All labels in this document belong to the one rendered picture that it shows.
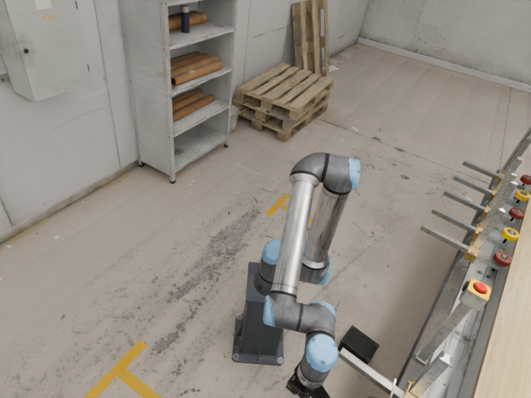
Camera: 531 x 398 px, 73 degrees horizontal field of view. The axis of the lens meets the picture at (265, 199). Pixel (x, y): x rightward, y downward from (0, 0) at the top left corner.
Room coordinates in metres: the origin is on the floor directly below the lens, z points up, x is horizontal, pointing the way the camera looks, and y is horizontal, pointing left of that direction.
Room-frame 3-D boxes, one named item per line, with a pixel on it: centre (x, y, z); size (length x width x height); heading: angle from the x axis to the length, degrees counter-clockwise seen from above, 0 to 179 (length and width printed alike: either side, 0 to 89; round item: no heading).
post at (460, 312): (0.85, -0.79, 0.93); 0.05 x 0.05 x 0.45; 58
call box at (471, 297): (0.85, -0.79, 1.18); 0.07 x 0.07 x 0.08; 58
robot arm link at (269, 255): (1.21, -0.11, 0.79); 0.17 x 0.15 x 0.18; 86
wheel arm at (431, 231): (1.48, -1.10, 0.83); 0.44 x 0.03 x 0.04; 58
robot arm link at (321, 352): (0.55, -0.23, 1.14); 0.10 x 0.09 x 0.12; 176
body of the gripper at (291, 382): (0.55, -0.23, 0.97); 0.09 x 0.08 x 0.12; 58
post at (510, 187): (1.69, -1.31, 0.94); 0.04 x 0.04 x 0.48; 58
